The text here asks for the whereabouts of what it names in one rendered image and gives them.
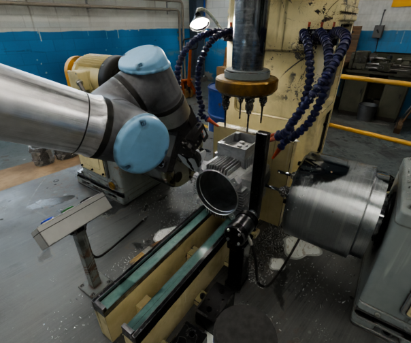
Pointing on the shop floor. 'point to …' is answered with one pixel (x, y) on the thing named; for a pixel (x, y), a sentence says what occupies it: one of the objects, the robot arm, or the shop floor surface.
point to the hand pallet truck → (188, 77)
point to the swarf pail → (366, 111)
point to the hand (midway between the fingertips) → (194, 170)
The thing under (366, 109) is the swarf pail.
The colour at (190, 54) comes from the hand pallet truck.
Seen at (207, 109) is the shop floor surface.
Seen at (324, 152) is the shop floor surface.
